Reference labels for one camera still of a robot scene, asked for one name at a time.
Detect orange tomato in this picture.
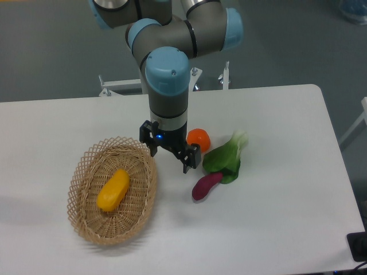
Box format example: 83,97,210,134
186,128,211,153

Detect black device at table edge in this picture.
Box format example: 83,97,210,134
346,231,366,262

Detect purple sweet potato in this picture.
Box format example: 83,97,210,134
192,172,223,201

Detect white metal robot base frame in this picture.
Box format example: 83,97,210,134
98,61,232,97

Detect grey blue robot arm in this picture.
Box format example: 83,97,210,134
89,1,244,171

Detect green bok choy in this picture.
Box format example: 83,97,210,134
202,131,249,184

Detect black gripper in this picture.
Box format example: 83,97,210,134
139,120,201,174

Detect woven wicker basket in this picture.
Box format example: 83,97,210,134
67,136,157,245

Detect yellow mango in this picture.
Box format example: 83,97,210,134
96,169,130,212

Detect blue object top right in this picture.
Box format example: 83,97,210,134
338,0,366,25

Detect white frame at right edge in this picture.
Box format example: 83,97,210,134
338,97,366,151

